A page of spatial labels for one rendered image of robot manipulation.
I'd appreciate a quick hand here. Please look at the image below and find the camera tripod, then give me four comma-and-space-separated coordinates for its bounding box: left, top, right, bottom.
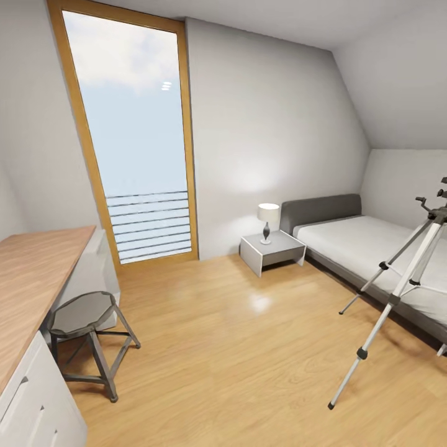
328, 177, 447, 410

